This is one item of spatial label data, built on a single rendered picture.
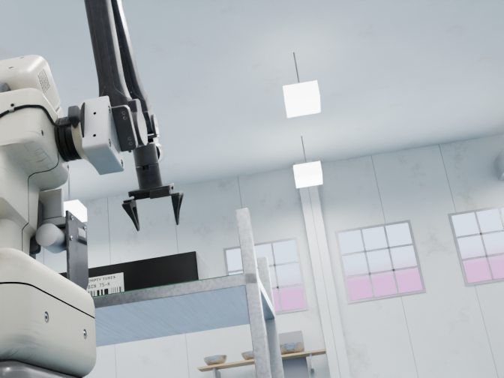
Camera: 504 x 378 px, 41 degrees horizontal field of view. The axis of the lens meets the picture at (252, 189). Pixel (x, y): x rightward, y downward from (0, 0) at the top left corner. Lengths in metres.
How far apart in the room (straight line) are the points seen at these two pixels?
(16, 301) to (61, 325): 0.10
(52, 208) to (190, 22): 6.82
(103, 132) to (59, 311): 0.50
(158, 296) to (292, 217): 10.34
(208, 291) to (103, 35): 0.59
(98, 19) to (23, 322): 0.84
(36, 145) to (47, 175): 0.09
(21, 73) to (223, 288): 0.61
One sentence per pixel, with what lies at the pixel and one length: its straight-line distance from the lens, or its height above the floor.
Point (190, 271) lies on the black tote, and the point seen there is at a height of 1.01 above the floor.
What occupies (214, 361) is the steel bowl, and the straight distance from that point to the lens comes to 10.80.
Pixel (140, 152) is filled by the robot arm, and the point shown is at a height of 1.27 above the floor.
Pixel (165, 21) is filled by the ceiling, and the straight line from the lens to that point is 8.06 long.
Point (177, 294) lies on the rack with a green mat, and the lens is 1.54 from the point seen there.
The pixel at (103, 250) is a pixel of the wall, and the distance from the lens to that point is 12.29.
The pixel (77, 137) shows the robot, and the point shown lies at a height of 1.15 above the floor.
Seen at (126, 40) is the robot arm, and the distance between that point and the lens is 1.59.
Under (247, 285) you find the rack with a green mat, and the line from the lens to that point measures 1.51.
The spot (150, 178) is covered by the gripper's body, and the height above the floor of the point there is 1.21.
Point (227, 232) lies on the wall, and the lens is 11.87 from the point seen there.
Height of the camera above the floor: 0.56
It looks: 22 degrees up
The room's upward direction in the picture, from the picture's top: 8 degrees counter-clockwise
